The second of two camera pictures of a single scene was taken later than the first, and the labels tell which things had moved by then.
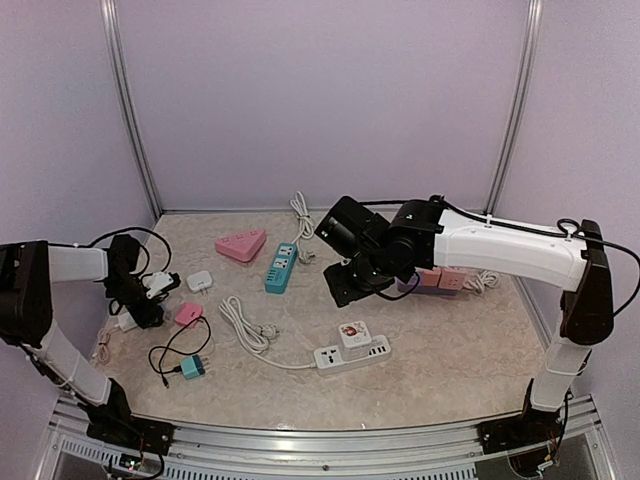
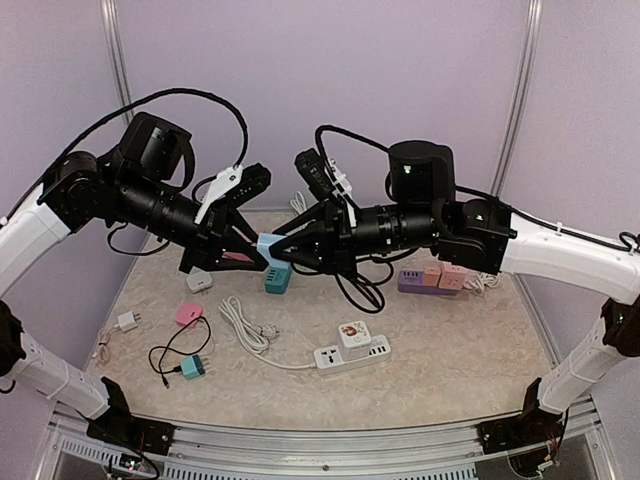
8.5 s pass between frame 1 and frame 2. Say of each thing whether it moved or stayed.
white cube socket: stayed
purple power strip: stayed
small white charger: stayed
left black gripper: moved
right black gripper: moved
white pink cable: stayed
